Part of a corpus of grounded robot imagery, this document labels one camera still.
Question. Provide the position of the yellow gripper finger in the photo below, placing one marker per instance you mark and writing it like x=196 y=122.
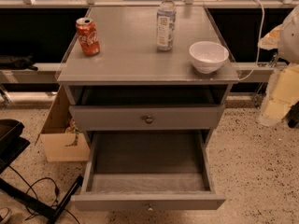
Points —
x=282 y=93
x=270 y=40

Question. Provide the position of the clear plastic water bottle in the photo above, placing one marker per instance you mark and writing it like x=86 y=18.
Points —
x=165 y=26

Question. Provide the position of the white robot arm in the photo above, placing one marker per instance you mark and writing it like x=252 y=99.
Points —
x=288 y=41

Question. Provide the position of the grey wooden drawer cabinet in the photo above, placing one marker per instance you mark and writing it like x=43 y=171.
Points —
x=130 y=71

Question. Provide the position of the open grey lower drawer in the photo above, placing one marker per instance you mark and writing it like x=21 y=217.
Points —
x=147 y=171

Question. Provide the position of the closed grey middle drawer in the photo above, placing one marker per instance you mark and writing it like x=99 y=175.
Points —
x=127 y=118

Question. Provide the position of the white ceramic bowl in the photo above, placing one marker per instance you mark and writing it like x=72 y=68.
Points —
x=208 y=57

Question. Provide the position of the red Coca-Cola can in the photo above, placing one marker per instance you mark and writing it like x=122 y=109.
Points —
x=87 y=36

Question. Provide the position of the cardboard box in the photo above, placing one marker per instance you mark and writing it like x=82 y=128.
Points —
x=59 y=136

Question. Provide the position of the black bag on shelf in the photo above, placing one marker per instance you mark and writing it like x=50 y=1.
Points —
x=17 y=62

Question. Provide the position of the white shoe tip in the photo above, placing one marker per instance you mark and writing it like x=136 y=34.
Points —
x=5 y=214

